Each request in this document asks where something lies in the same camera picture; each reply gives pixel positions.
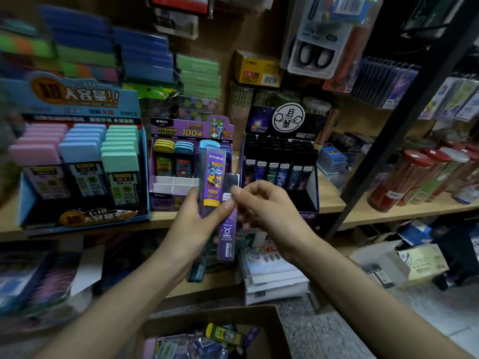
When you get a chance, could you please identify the row of dark blue refills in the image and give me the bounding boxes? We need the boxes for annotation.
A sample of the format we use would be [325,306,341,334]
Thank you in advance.
[352,57,420,109]

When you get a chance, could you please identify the person's right forearm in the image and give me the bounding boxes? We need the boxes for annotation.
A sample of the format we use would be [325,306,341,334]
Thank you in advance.
[299,231,473,359]

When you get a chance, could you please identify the red cylinder containers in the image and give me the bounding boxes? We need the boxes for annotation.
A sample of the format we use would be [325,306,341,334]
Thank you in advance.
[368,144,479,214]

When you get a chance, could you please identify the stack of multicoloured packets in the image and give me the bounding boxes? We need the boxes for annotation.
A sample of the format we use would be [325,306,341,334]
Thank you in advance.
[0,18,121,81]

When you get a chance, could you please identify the blue display box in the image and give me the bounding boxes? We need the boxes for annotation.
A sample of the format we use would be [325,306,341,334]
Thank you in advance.
[0,71,151,236]

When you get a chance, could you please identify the hanging white blister package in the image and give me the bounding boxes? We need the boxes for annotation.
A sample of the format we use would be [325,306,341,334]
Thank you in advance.
[288,0,383,79]

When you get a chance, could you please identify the purple display box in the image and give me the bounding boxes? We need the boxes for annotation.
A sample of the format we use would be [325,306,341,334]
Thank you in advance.
[148,116,237,214]

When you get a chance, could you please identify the stack of white packets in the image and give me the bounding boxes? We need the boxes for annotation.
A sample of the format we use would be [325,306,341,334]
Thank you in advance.
[239,246,311,305]

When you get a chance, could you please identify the person's right hand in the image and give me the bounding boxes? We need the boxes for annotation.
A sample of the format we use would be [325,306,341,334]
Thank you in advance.
[231,179,319,259]

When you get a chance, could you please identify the wooden shelf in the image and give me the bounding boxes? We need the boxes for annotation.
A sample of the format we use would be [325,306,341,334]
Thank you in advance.
[0,0,479,334]

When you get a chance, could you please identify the person's left forearm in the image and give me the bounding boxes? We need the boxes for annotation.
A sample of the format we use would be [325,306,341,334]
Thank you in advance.
[33,250,199,359]

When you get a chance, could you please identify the pile of pencil lead cases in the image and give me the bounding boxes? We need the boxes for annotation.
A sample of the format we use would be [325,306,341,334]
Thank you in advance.
[153,323,261,359]

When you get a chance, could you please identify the stack of blue packets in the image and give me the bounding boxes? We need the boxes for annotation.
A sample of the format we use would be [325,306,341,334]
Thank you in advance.
[41,5,177,83]

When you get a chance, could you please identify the person's left hand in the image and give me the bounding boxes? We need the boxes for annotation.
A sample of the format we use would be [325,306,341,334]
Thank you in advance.
[161,183,237,266]

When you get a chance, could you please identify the brown cardboard box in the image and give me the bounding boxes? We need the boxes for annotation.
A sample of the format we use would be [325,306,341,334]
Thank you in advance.
[135,304,293,359]

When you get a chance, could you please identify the black and white display box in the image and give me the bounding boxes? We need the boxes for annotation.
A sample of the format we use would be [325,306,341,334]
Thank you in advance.
[239,104,334,214]

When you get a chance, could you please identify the black red hanging package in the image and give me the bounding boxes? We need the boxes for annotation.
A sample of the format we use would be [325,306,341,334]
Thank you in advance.
[148,0,214,18]

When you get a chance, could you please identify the yellow carton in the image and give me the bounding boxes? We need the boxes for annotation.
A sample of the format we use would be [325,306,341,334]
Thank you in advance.
[232,50,283,88]

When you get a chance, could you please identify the black plastic basket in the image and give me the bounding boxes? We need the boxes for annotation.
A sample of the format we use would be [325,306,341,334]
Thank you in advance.
[438,220,479,277]

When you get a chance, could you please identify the stack of green packets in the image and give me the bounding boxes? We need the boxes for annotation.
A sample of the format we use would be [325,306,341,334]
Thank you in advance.
[176,54,223,102]

